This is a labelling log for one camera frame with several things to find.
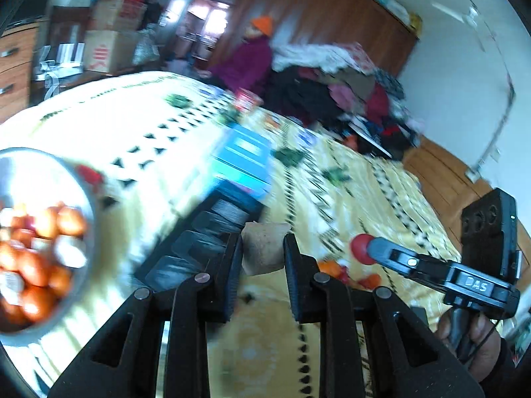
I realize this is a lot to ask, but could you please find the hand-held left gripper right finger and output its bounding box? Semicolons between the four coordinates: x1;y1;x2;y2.
283;233;486;398

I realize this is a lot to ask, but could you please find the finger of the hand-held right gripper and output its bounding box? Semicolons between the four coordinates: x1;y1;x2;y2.
367;236;457;293

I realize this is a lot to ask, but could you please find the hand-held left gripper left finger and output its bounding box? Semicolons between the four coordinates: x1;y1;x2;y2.
47;233;243;398

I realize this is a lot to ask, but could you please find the pale taro chunk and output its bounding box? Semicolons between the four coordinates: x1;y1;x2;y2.
242;222;291;276

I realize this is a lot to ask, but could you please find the red tomato with stem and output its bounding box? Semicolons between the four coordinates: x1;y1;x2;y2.
349;234;375;265

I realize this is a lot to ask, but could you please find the black divided tray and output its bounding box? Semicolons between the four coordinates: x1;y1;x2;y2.
133;193;266;295

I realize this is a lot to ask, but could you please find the round metal bowl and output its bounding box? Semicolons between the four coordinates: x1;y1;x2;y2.
0;147;98;347

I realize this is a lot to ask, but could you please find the person's right hand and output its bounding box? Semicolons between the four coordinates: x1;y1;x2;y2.
435;311;502;384

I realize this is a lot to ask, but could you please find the yellow printed blanket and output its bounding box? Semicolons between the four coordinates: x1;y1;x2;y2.
0;70;504;398

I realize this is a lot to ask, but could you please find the wooden headboard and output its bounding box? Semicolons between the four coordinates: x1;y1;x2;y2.
402;137;498;241

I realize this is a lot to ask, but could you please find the blue and green cardboard box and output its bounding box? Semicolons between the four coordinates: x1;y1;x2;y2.
209;126;274;200

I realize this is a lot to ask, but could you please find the red snack packet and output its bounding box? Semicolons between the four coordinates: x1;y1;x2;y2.
234;89;264;112

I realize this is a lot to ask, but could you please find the pile of clothes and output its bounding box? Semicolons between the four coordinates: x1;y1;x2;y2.
265;41;424;158

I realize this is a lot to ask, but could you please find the heap of mixed produce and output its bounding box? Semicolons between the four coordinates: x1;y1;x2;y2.
0;203;89;334

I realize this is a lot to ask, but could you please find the brown wooden wardrobe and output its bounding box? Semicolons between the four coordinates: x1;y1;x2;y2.
216;0;419;88

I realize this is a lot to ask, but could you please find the cardboard box with red print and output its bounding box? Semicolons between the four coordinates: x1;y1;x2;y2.
85;29;144;73

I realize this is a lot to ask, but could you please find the white table clutter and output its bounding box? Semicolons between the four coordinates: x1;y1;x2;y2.
35;43;86;81

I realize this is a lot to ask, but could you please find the wooden dresser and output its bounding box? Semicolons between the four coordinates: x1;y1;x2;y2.
0;19;42;123

